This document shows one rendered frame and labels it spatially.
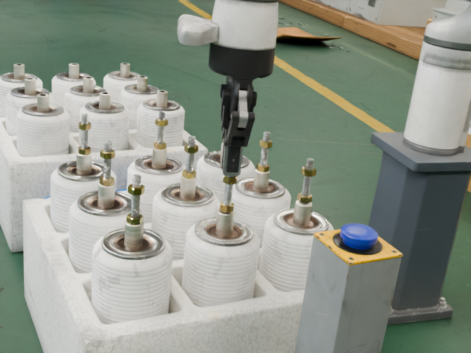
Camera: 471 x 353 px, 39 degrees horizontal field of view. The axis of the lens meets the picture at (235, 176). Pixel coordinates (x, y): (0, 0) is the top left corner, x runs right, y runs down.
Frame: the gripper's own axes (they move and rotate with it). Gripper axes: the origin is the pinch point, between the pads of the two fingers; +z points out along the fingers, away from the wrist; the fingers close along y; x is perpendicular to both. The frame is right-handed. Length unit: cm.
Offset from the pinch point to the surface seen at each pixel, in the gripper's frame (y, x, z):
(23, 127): 44, 32, 12
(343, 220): 58, -36, 35
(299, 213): 2.9, -10.2, 8.5
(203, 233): -1.0, 2.8, 9.9
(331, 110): 150, -56, 35
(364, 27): 317, -118, 30
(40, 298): 9.8, 24.6, 26.6
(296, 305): -4.7, -9.5, 17.9
